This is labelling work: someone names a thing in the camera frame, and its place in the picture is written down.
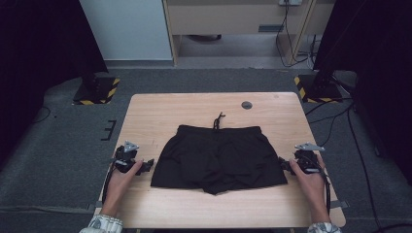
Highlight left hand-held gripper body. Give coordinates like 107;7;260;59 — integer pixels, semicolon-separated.
114;140;141;175

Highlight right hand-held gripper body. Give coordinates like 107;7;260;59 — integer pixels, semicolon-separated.
292;142;326;175

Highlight black pants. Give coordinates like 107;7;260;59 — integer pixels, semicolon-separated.
150;111;289;196

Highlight person's right hand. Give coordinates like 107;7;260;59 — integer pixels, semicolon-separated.
289;154;328;216

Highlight person's left hand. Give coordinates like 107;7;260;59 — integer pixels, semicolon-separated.
102;159;144;216

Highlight grey tape strip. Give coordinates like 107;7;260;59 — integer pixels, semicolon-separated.
328;199;351;210
86;200;105;212

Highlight black yellow-striped stand base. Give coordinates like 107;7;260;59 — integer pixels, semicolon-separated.
293;73;344;105
72;75;121;106

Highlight black curtain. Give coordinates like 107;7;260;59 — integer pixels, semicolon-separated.
0;0;109;171
312;0;412;186

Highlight white cabinet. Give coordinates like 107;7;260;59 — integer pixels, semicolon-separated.
79;0;174;62

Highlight light wooden desk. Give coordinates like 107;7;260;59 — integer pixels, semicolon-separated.
161;0;336;68

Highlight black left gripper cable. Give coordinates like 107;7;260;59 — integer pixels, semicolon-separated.
101;160;119;206

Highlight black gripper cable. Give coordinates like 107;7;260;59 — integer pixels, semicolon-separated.
300;152;332;216
101;160;119;206

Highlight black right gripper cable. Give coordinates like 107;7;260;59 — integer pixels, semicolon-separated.
300;152;332;216

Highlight long black floor cable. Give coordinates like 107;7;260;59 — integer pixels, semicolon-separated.
346;106;384;229

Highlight thin black floor cable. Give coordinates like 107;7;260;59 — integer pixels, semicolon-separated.
32;105;52;125

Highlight black hanging cable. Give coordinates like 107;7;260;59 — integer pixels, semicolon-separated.
274;0;309;69

